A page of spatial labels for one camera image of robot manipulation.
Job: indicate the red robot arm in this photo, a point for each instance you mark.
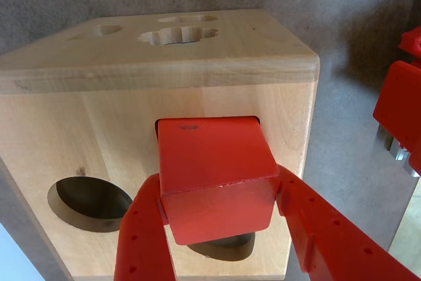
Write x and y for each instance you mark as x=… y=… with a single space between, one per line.
x=401 y=96

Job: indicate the aluminium profile rail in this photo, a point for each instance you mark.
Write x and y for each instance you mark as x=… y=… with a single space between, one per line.
x=400 y=152

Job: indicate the wooden shape sorter box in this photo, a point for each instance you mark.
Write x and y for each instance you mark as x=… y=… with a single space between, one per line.
x=98 y=123

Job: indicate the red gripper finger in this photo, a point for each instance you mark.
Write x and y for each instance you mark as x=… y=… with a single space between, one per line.
x=141 y=245
x=335 y=245

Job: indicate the red wooden cube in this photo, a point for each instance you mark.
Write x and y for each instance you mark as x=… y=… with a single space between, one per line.
x=213 y=169

